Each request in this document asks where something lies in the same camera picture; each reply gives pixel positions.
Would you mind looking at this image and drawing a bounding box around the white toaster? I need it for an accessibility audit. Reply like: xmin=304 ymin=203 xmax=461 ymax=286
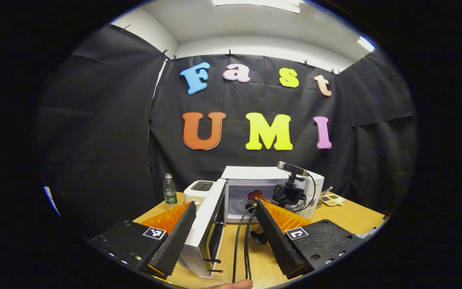
xmin=183 ymin=180 xmax=216 ymax=209

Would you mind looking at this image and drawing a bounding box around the white divided seed plate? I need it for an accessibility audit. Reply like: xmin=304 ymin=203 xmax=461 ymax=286
xmin=322 ymin=193 xmax=346 ymax=207

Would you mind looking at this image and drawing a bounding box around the black backdrop cloth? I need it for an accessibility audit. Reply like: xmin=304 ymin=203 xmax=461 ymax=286
xmin=34 ymin=24 xmax=418 ymax=237

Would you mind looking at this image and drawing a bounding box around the long ceiling light panel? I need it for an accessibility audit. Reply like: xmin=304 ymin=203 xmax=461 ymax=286
xmin=212 ymin=0 xmax=302 ymax=14

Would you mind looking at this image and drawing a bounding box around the small ceiling light panel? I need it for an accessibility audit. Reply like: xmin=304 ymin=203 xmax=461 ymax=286
xmin=357 ymin=36 xmax=376 ymax=53

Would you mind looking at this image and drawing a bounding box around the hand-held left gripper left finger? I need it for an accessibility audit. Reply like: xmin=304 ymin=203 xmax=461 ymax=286
xmin=87 ymin=201 xmax=197 ymax=280

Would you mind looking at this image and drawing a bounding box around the black cable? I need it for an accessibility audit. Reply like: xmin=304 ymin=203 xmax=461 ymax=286
xmin=244 ymin=209 xmax=257 ymax=280
xmin=232 ymin=205 xmax=255 ymax=283

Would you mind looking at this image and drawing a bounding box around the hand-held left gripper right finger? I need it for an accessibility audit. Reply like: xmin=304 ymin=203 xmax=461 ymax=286
xmin=254 ymin=199 xmax=366 ymax=280

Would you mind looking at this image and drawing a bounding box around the white microwave oven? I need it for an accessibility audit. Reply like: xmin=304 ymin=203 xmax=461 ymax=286
xmin=177 ymin=166 xmax=325 ymax=279

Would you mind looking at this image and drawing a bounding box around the clear plastic water bottle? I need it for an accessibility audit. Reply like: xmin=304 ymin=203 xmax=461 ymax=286
xmin=163 ymin=173 xmax=178 ymax=206

